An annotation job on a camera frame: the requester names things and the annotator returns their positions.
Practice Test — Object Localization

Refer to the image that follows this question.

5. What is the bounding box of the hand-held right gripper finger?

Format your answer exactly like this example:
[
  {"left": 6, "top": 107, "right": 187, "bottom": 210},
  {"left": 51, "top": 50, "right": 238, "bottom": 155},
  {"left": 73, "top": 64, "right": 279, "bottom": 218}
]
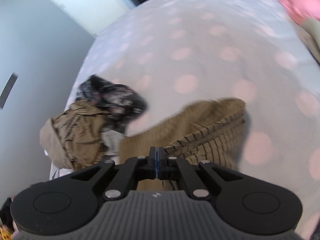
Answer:
[
  {"left": 71, "top": 146, "right": 157, "bottom": 201},
  {"left": 156, "top": 146, "right": 245, "bottom": 201}
]

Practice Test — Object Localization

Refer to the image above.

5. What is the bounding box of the tan striped garment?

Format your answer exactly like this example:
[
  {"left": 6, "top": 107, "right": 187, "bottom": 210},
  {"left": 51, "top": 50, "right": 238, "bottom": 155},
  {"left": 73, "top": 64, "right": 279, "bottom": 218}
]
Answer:
[
  {"left": 119, "top": 97, "right": 247, "bottom": 191},
  {"left": 39, "top": 99, "right": 110, "bottom": 171}
]

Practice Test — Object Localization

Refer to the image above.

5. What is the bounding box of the grey garment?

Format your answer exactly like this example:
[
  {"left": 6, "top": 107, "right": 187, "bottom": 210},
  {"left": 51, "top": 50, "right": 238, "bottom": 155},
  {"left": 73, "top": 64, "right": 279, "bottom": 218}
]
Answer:
[{"left": 101, "top": 127, "right": 126, "bottom": 156}]

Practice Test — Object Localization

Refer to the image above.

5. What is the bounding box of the dark floral garment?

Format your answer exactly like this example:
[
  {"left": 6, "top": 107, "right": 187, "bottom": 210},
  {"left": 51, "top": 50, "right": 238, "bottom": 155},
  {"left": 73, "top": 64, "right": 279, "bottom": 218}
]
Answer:
[{"left": 76, "top": 74, "right": 148, "bottom": 133}]

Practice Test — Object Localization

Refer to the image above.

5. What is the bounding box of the white garment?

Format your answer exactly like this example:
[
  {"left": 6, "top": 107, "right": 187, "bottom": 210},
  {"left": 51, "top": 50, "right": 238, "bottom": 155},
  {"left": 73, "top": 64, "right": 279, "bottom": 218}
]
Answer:
[{"left": 44, "top": 149, "right": 75, "bottom": 180}]

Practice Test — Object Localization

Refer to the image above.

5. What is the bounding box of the polka dot bed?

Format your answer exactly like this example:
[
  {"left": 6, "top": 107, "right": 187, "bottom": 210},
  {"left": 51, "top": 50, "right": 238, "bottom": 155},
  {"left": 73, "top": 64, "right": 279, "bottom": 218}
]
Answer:
[{"left": 49, "top": 0, "right": 320, "bottom": 240}]

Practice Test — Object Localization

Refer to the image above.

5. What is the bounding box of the dark cloth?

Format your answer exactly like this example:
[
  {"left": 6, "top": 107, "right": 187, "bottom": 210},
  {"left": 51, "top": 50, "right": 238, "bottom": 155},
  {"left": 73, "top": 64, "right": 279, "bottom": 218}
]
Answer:
[{"left": 0, "top": 197, "right": 14, "bottom": 230}]

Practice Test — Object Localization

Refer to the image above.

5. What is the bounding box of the beige cloth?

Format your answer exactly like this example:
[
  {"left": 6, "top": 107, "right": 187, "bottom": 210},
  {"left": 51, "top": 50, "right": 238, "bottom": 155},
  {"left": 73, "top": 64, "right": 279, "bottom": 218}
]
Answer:
[{"left": 299, "top": 17, "right": 320, "bottom": 64}]

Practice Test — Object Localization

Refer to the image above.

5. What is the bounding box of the grey wall switch panel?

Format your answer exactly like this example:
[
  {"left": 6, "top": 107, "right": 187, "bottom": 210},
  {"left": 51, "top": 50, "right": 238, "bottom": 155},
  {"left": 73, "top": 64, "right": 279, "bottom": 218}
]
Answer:
[{"left": 0, "top": 73, "right": 19, "bottom": 109}]

